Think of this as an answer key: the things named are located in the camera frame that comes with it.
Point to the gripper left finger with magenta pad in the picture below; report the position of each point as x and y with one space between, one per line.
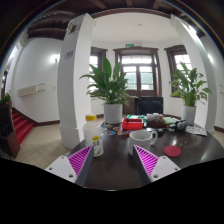
73 168

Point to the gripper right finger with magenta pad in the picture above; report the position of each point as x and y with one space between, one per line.
151 167

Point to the red round coaster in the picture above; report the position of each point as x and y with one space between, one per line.
172 151

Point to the white ceramic mug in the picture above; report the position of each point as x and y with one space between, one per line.
142 138

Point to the clear bottle with yellow cap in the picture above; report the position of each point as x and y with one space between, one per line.
93 134

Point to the basket of white cups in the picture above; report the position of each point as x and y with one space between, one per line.
155 120

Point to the red plastic box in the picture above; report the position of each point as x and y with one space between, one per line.
132 124

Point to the small dark round gadget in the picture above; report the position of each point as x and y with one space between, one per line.
178 125

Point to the paper sheet on table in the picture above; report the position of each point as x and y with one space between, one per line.
196 130

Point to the large potted plant white pot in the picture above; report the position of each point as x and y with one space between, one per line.
110 86

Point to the right potted plant white pot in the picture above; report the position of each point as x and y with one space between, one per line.
189 85

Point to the red carpeted staircase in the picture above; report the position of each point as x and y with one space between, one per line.
22 126

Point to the white square pillar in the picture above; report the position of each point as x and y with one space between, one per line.
73 102

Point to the wooden double door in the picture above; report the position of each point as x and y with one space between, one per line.
142 68

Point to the green exit sign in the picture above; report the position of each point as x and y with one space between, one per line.
129 45

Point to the right white pillar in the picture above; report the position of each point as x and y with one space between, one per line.
205 113

